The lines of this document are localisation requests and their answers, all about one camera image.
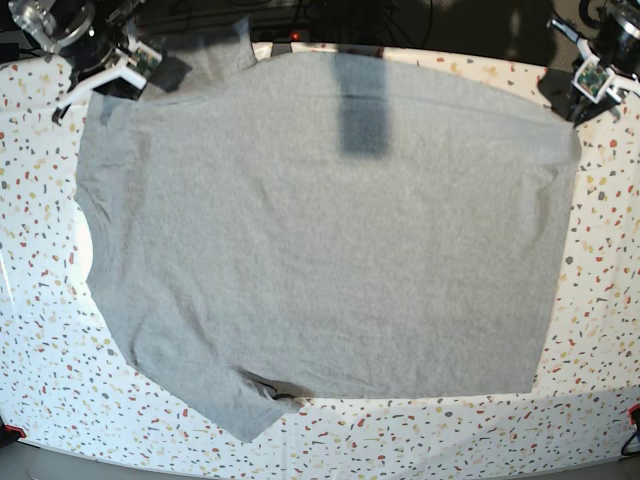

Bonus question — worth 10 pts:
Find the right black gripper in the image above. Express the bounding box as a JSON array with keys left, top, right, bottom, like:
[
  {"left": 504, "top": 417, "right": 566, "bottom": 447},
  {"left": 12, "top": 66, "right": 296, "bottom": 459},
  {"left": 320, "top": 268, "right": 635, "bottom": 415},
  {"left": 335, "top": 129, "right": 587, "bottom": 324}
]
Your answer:
[{"left": 58, "top": 19, "right": 191, "bottom": 94}]

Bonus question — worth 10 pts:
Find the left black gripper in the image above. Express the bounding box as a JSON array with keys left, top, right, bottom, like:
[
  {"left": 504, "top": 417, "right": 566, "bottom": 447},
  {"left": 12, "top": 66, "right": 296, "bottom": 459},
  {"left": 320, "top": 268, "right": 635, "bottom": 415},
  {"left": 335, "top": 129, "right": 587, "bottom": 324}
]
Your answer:
[{"left": 537, "top": 9, "right": 639, "bottom": 123}]

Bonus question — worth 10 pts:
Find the grey T-shirt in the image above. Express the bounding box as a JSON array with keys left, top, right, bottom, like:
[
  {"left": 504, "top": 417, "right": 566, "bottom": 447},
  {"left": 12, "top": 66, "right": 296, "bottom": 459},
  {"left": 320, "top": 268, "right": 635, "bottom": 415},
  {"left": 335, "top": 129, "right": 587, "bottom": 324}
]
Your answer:
[{"left": 75, "top": 32, "right": 581, "bottom": 441}]

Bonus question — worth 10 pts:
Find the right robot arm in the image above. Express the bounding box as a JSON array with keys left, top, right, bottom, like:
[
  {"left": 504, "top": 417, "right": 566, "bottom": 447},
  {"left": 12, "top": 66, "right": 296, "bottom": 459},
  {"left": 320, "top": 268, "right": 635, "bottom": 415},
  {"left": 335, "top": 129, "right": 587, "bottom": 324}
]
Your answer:
[{"left": 7, "top": 1, "right": 192, "bottom": 100}]

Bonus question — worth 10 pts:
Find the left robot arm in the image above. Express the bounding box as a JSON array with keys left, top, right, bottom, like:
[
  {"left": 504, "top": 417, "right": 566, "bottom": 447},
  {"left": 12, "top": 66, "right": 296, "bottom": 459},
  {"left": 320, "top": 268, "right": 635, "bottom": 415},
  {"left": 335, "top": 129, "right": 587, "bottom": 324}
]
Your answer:
[{"left": 539, "top": 1, "right": 639, "bottom": 126}]

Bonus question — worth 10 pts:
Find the black power strip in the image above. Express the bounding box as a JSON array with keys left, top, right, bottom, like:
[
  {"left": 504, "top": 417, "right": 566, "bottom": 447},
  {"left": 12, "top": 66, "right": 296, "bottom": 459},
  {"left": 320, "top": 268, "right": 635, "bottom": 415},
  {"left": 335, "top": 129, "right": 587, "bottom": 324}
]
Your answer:
[{"left": 250, "top": 28, "right": 312, "bottom": 43}]

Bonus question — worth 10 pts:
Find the terrazzo pattern table cover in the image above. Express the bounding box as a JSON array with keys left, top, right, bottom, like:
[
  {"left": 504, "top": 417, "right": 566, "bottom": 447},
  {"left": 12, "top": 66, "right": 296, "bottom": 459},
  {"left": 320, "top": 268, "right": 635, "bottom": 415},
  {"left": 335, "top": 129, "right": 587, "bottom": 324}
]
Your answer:
[{"left": 1, "top": 59, "right": 639, "bottom": 479}]

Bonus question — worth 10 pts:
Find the red corner clamp right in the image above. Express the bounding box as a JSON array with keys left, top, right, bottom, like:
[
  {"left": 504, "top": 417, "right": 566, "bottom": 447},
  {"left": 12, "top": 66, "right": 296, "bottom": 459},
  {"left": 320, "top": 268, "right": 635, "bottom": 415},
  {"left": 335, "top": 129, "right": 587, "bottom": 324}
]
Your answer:
[{"left": 620, "top": 404, "right": 640, "bottom": 458}]

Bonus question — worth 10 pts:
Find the red corner clamp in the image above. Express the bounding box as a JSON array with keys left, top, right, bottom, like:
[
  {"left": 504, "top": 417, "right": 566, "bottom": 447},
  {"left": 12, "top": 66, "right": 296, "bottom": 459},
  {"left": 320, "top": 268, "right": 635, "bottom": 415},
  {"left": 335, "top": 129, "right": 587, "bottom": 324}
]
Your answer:
[
  {"left": 0, "top": 425, "right": 25, "bottom": 449},
  {"left": 620, "top": 404, "right": 640, "bottom": 458}
]

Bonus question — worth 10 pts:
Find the red corner clamp left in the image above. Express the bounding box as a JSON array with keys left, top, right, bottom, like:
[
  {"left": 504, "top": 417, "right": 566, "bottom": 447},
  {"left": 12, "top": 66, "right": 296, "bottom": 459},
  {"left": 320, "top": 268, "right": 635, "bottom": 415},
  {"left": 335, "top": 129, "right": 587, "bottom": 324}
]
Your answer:
[{"left": 0, "top": 425, "right": 25, "bottom": 449}]

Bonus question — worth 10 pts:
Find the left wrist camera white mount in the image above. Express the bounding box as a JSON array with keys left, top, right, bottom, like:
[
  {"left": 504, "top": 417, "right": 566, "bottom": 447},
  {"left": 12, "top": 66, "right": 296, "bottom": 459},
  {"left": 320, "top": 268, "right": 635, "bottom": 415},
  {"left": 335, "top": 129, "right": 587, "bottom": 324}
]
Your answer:
[{"left": 547, "top": 16, "right": 621, "bottom": 127}]

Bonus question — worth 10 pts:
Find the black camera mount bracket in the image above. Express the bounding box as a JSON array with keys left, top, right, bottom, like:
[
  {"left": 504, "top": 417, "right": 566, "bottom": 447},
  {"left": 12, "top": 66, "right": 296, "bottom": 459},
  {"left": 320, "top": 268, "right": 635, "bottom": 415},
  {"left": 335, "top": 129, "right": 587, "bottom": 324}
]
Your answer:
[{"left": 270, "top": 43, "right": 292, "bottom": 57}]

